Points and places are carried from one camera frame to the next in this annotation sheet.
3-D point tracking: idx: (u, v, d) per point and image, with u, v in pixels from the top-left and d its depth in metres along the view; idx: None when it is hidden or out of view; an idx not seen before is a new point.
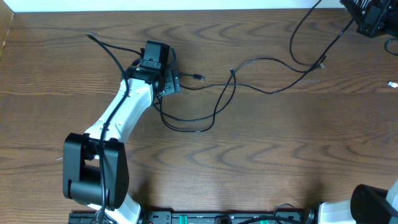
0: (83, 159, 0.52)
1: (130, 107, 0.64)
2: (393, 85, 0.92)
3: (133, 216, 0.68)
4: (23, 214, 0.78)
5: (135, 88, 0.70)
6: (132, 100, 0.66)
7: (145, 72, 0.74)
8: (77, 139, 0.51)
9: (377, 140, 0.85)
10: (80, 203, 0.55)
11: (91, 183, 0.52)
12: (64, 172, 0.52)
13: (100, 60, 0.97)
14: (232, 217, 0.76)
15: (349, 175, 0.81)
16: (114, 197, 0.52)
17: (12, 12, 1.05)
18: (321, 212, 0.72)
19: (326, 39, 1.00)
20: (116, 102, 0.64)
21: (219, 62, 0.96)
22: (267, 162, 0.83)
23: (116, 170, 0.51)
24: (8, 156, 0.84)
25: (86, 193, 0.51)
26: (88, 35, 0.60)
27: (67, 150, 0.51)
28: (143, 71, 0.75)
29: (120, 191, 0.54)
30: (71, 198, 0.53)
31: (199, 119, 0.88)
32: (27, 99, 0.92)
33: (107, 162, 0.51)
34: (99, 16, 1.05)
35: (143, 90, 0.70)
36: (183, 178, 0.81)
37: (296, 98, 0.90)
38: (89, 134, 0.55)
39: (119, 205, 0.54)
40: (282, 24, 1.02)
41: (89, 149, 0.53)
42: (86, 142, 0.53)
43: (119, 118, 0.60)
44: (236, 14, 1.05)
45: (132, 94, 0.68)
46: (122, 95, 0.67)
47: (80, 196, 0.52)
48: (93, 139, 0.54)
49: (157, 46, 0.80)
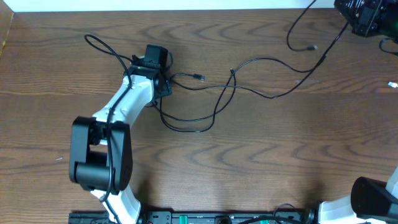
0: (90, 142, 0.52)
1: (134, 98, 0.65)
2: (393, 85, 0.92)
3: (134, 211, 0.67)
4: (23, 214, 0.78)
5: (137, 83, 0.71)
6: (135, 93, 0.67)
7: (145, 73, 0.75)
8: (84, 122, 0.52)
9: (377, 140, 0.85)
10: (84, 188, 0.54)
11: (98, 165, 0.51)
12: (71, 154, 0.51)
13: (99, 60, 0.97)
14: (232, 217, 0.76)
15: (349, 175, 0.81)
16: (120, 178, 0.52)
17: (12, 12, 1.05)
18: (321, 211, 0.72)
19: (326, 39, 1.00)
20: (120, 93, 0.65)
21: (219, 62, 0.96)
22: (267, 162, 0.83)
23: (123, 151, 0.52)
24: (8, 156, 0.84)
25: (92, 176, 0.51)
26: (84, 34, 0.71)
27: (75, 132, 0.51)
28: (144, 71, 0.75)
29: (125, 175, 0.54)
30: (76, 182, 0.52)
31: (199, 119, 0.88)
32: (27, 99, 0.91)
33: (114, 143, 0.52)
34: (98, 16, 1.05)
35: (144, 86, 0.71)
36: (183, 178, 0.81)
37: (296, 98, 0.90)
38: (96, 117, 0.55)
39: (124, 187, 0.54)
40: (282, 24, 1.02)
41: (96, 134, 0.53)
42: (92, 125, 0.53)
43: (124, 105, 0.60)
44: (236, 14, 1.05)
45: (135, 88, 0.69)
46: (124, 88, 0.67)
47: (86, 180, 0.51)
48: (100, 122, 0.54)
49: (156, 48, 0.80)
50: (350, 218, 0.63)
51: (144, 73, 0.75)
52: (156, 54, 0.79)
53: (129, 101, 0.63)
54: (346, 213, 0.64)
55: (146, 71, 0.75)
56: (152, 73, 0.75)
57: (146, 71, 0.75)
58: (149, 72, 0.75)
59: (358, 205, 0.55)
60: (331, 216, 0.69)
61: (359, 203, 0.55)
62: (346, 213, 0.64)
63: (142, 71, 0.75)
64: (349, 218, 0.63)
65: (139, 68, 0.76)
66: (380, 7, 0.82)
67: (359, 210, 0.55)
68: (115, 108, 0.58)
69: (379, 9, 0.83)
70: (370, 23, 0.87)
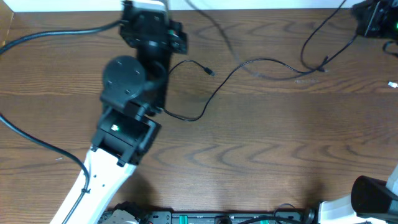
0: None
1: (91, 206, 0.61)
2: (393, 85, 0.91)
3: None
4: (25, 214, 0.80)
5: (94, 186, 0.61)
6: (98, 194, 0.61)
7: (121, 140, 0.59)
8: None
9: (375, 141, 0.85)
10: None
11: None
12: None
13: (99, 60, 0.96)
14: (232, 217, 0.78)
15: (347, 175, 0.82)
16: None
17: (12, 12, 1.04)
18: (321, 210, 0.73)
19: (328, 37, 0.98)
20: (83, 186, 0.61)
21: (219, 62, 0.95)
22: (267, 162, 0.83)
23: None
24: (7, 156, 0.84)
25: None
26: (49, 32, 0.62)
27: None
28: (119, 135, 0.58)
29: None
30: None
31: (201, 113, 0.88)
32: (27, 99, 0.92)
33: None
34: (98, 17, 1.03)
35: (101, 193, 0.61)
36: (183, 178, 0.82)
37: (297, 98, 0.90)
38: None
39: None
40: (282, 24, 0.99)
41: None
42: None
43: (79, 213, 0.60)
44: (236, 14, 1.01)
45: (92, 192, 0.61)
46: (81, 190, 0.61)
47: None
48: None
49: (119, 102, 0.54)
50: (350, 218, 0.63)
51: (111, 160, 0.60)
52: (125, 110, 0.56)
53: (84, 211, 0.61)
54: (346, 212, 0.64)
55: (104, 172, 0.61)
56: (128, 144, 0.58)
57: (103, 170, 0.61)
58: (126, 137, 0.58)
59: (358, 204, 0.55)
60: (331, 215, 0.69)
61: (359, 203, 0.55)
62: (346, 212, 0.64)
63: (103, 163, 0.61)
64: (349, 217, 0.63)
65: (114, 129, 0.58)
66: (380, 9, 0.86)
67: (359, 210, 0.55)
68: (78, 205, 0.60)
69: (379, 12, 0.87)
70: (372, 25, 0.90)
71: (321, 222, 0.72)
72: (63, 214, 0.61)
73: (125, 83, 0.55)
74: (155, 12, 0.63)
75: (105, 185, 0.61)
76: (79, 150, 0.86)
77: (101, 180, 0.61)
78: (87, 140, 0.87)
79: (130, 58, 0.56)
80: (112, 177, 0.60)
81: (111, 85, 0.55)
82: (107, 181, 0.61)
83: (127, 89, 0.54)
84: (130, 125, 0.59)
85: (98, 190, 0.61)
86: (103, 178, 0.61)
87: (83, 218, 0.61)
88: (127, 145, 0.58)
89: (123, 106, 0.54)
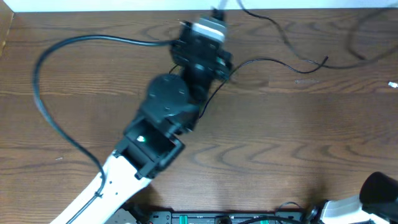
0: None
1: (102, 211, 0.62)
2: (393, 85, 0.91)
3: None
4: (25, 214, 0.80)
5: (107, 191, 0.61)
6: (109, 201, 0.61)
7: (144, 154, 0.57)
8: None
9: (376, 141, 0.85)
10: None
11: None
12: None
13: (99, 60, 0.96)
14: (232, 217, 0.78)
15: (347, 175, 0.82)
16: None
17: (12, 12, 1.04)
18: (325, 208, 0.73)
19: (328, 37, 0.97)
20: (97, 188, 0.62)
21: None
22: (267, 162, 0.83)
23: None
24: (8, 156, 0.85)
25: None
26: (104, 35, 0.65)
27: None
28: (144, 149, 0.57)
29: None
30: None
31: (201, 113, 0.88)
32: (27, 99, 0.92)
33: None
34: (99, 16, 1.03)
35: (113, 201, 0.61)
36: (183, 178, 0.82)
37: (297, 98, 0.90)
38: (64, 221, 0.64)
39: None
40: (282, 24, 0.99)
41: None
42: None
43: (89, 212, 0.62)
44: (236, 13, 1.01)
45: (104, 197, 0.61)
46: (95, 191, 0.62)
47: None
48: None
49: (157, 118, 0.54)
50: (356, 214, 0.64)
51: (129, 169, 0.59)
52: (159, 124, 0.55)
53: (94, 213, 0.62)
54: (352, 208, 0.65)
55: (120, 182, 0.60)
56: (150, 158, 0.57)
57: (120, 178, 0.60)
58: (151, 152, 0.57)
59: (366, 194, 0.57)
60: (334, 213, 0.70)
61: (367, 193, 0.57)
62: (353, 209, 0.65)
63: (120, 172, 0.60)
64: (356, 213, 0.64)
65: (140, 140, 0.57)
66: None
67: (366, 199, 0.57)
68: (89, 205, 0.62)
69: None
70: None
71: (323, 219, 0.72)
72: (75, 208, 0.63)
73: (168, 99, 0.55)
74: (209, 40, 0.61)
75: (117, 194, 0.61)
76: (79, 150, 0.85)
77: (114, 188, 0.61)
78: (87, 140, 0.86)
79: (176, 80, 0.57)
80: (125, 188, 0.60)
81: (154, 97, 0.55)
82: (122, 191, 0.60)
83: (166, 106, 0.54)
84: (157, 139, 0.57)
85: (111, 196, 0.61)
86: (118, 187, 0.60)
87: (91, 219, 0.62)
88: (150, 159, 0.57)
89: (158, 121, 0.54)
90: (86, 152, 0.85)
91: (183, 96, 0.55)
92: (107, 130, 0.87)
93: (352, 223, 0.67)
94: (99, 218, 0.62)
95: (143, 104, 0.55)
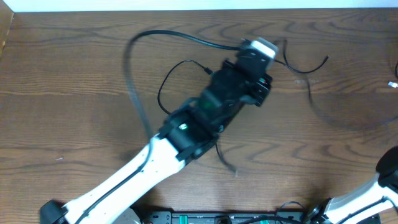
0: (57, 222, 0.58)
1: (137, 190, 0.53)
2: (393, 85, 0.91)
3: None
4: (23, 214, 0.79)
5: (148, 169, 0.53)
6: (147, 179, 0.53)
7: (185, 139, 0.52)
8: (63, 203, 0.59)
9: (376, 141, 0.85)
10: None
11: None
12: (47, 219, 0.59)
13: (100, 60, 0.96)
14: (232, 217, 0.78)
15: (347, 175, 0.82)
16: None
17: (12, 12, 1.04)
18: (329, 203, 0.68)
19: (328, 37, 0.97)
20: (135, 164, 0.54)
21: (219, 62, 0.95)
22: (267, 162, 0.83)
23: None
24: (8, 156, 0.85)
25: None
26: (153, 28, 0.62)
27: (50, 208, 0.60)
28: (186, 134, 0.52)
29: None
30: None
31: None
32: (27, 99, 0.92)
33: None
34: (98, 16, 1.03)
35: (153, 180, 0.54)
36: (183, 178, 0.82)
37: (296, 98, 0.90)
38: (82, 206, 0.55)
39: None
40: (282, 24, 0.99)
41: None
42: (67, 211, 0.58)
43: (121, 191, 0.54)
44: (236, 14, 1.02)
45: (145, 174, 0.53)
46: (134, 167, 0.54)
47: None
48: (86, 210, 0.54)
49: (217, 101, 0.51)
50: (360, 200, 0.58)
51: (170, 149, 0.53)
52: (212, 111, 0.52)
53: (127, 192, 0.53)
54: (359, 193, 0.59)
55: (161, 158, 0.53)
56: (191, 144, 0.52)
57: (164, 157, 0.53)
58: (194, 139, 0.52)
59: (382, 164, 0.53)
60: (337, 204, 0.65)
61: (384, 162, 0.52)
62: (359, 192, 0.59)
63: (163, 149, 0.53)
64: (360, 198, 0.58)
65: (181, 126, 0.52)
66: None
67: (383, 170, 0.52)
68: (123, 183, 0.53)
69: None
70: None
71: (328, 212, 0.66)
72: (107, 186, 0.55)
73: (227, 88, 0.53)
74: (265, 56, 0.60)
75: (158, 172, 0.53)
76: (79, 150, 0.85)
77: (155, 165, 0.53)
78: (87, 140, 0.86)
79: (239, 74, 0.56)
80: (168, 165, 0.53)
81: (215, 84, 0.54)
82: (163, 170, 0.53)
83: (227, 93, 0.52)
84: (198, 129, 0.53)
85: (150, 173, 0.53)
86: (160, 165, 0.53)
87: (122, 199, 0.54)
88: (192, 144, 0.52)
89: (220, 104, 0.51)
90: (86, 152, 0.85)
91: (241, 88, 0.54)
92: (107, 130, 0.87)
93: (362, 210, 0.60)
94: (132, 198, 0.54)
95: (203, 89, 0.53)
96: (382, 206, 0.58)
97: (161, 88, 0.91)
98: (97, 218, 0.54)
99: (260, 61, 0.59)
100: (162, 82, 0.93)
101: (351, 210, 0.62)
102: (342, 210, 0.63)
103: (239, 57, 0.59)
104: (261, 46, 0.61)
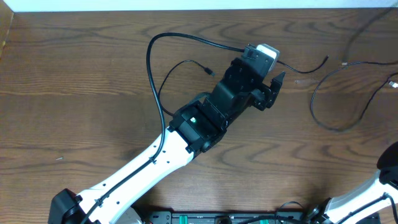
0: (63, 217, 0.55)
1: (149, 179, 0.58)
2: (394, 84, 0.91)
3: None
4: (23, 214, 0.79)
5: (160, 161, 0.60)
6: (158, 168, 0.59)
7: (193, 132, 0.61)
8: (69, 198, 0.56)
9: (376, 141, 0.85)
10: (50, 219, 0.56)
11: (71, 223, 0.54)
12: (51, 212, 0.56)
13: (99, 60, 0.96)
14: (232, 217, 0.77)
15: (347, 174, 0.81)
16: None
17: (12, 12, 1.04)
18: (329, 203, 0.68)
19: (328, 38, 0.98)
20: (148, 156, 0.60)
21: (219, 62, 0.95)
22: (267, 162, 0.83)
23: None
24: (8, 156, 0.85)
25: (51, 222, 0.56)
26: (175, 33, 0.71)
27: (55, 200, 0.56)
28: (194, 126, 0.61)
29: None
30: (51, 217, 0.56)
31: None
32: (27, 99, 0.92)
33: None
34: (98, 16, 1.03)
35: (165, 169, 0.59)
36: (183, 178, 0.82)
37: (296, 98, 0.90)
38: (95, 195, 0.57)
39: None
40: (282, 24, 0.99)
41: (76, 217, 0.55)
42: (76, 206, 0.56)
43: (134, 180, 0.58)
44: (236, 14, 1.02)
45: (158, 165, 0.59)
46: (147, 158, 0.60)
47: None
48: (100, 198, 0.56)
49: (230, 94, 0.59)
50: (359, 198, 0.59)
51: (181, 142, 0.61)
52: (224, 102, 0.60)
53: (140, 182, 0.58)
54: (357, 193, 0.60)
55: (175, 152, 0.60)
56: (199, 136, 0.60)
57: (175, 148, 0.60)
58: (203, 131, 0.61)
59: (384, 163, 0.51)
60: (337, 203, 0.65)
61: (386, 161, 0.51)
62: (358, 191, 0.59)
63: (174, 142, 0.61)
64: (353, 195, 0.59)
65: (192, 121, 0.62)
66: None
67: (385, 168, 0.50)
68: (136, 172, 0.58)
69: None
70: None
71: (328, 213, 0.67)
72: (120, 177, 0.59)
73: (239, 83, 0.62)
74: (269, 58, 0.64)
75: (170, 162, 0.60)
76: (79, 150, 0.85)
77: (168, 156, 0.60)
78: (87, 140, 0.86)
79: (249, 70, 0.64)
80: (180, 157, 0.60)
81: (228, 78, 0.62)
82: (174, 159, 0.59)
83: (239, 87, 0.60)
84: (205, 124, 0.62)
85: (162, 164, 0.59)
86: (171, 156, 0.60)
87: (135, 188, 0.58)
88: (200, 137, 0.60)
89: (232, 96, 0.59)
90: (86, 153, 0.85)
91: (251, 84, 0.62)
92: (106, 130, 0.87)
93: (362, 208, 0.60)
94: (143, 187, 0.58)
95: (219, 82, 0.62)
96: (384, 205, 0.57)
97: (161, 87, 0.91)
98: (111, 207, 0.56)
99: (264, 62, 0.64)
100: (162, 81, 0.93)
101: (351, 208, 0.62)
102: (344, 208, 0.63)
103: (244, 58, 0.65)
104: (264, 50, 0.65)
